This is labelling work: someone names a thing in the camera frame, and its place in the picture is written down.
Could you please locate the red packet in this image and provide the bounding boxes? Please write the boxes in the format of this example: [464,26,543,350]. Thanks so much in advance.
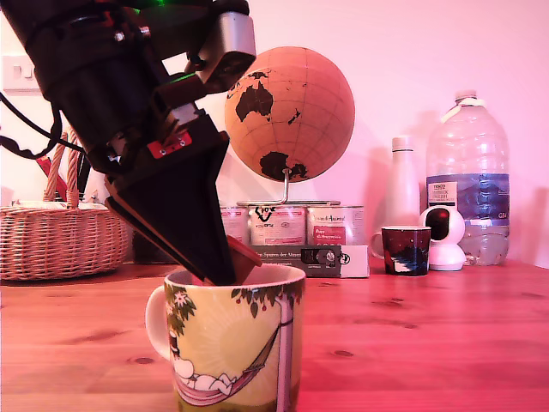
[36,156,69,203]

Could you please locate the white paper sheet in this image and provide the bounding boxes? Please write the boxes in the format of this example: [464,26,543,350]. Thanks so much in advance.
[11,197,108,212]

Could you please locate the grey white cardboard box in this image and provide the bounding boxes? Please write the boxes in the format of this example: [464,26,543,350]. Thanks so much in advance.
[250,244,371,279]

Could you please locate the yellow illustrated mug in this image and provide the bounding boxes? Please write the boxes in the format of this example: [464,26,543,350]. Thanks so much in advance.
[144,263,307,412]

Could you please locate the cork globe on metal stand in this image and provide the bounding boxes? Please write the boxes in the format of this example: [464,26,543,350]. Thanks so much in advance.
[224,46,356,208]

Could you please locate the white insulated bottle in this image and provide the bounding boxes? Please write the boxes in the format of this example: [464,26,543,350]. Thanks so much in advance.
[383,136,423,228]

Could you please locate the small dark illustrated mug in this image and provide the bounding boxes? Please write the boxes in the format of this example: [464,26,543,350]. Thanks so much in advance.
[371,226,432,276]

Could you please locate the large clear water bottle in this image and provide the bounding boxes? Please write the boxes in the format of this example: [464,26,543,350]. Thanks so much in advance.
[425,90,511,267]

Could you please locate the thin black cable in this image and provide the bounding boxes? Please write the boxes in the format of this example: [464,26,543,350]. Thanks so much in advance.
[0,92,87,154]

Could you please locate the wicker basket with handle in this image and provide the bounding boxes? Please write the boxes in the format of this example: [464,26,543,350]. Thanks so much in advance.
[0,128,130,282]

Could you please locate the thick black cable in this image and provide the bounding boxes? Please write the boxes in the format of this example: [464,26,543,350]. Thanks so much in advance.
[0,98,65,160]

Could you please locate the white light switch plate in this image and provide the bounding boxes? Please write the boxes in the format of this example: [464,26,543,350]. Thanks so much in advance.
[2,54,43,94]

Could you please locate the small white round camera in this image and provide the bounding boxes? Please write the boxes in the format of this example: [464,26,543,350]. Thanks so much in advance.
[419,207,468,272]

